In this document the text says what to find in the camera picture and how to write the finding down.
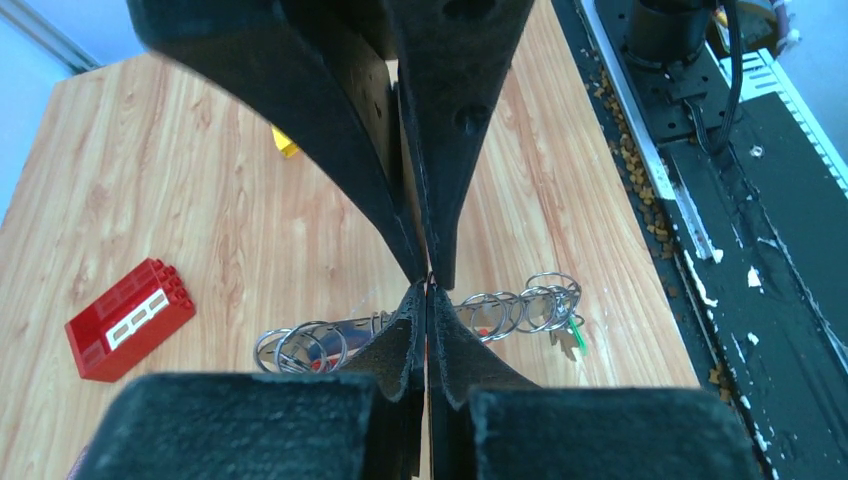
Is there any green key tag on holder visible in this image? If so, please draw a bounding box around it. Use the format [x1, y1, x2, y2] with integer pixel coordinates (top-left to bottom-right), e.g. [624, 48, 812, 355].
[549, 314, 588, 362]

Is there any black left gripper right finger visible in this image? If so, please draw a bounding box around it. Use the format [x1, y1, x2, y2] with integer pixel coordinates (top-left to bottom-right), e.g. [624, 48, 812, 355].
[427, 285, 762, 479]

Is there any yellow toy piece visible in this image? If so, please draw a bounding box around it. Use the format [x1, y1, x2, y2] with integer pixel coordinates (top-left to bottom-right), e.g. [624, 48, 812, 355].
[271, 126, 300, 158]

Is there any red toy brick block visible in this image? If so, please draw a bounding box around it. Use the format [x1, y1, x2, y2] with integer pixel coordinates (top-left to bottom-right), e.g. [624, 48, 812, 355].
[65, 258, 196, 383]

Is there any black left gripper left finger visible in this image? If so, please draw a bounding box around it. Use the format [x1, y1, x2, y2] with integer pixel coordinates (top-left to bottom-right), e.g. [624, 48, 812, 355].
[76, 283, 426, 479]

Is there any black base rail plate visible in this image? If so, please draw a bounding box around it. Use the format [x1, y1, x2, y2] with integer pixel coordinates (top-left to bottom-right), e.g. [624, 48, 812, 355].
[554, 1, 847, 479]

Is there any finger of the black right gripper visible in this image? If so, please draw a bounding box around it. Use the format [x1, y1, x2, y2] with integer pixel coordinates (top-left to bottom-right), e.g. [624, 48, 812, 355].
[385, 1, 533, 290]
[128, 1, 427, 282]

